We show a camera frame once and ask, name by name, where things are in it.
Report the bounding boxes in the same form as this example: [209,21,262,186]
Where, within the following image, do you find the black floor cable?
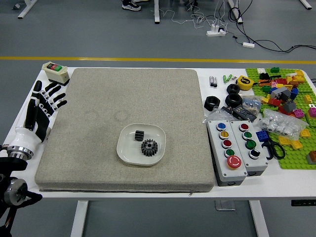
[228,6,316,53]

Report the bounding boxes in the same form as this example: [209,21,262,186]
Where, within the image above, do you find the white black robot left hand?
[11,80,68,152]

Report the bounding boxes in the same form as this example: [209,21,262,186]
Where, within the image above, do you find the brown orange building brick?
[305,150,316,164]

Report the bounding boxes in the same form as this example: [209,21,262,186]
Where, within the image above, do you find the big black hex nut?
[204,96,221,111]

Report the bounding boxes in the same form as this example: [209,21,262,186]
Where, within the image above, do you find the white floor cable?
[158,0,229,30]

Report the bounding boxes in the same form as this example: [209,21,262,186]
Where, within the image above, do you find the bag of blue parts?
[241,95,262,115]

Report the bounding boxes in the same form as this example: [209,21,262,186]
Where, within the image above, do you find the cream red-green switch box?
[41,61,70,86]

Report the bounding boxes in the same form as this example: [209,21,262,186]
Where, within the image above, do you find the grey four-button control box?
[230,120,269,176]

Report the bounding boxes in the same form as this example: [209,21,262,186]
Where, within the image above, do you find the yellow tape measure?
[237,75,255,90]

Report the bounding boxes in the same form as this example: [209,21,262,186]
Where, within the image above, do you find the grey under-table bracket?
[214,200,236,211]

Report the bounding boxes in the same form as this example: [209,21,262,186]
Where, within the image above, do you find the white power strip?
[206,26,228,37]

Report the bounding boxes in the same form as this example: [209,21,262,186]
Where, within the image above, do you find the big dark metal gear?
[141,138,158,158]

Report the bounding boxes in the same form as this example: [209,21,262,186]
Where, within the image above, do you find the bag of white beads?
[258,109,309,142]

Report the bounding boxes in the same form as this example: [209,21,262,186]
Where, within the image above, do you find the grey-brown cushion mat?
[34,68,214,193]

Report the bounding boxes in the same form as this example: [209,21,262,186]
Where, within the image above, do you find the grey arch building brick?
[269,87,292,102]

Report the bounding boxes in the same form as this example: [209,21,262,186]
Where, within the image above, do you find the green studded baseplate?
[245,68,316,170]

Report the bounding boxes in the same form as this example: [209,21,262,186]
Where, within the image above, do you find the black scissors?
[261,137,286,160]

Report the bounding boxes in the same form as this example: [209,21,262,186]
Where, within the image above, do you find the white square plate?
[116,123,166,166]

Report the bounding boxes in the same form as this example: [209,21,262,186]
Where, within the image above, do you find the dark grey roof brick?
[282,100,297,112]

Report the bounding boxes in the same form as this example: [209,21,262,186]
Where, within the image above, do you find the person's shoe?
[121,0,142,12]

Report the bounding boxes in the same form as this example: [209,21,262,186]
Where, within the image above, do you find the clear plastic bag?
[201,106,232,124]

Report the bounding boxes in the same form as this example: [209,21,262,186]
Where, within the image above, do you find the black table control panel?
[290,199,316,207]

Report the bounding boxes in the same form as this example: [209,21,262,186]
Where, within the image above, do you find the black electronic board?
[221,105,259,122]

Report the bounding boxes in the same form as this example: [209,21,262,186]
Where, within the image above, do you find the blue building brick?
[255,129,270,142]

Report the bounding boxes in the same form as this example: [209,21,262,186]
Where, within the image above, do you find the grey five-button control box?
[206,119,248,187]

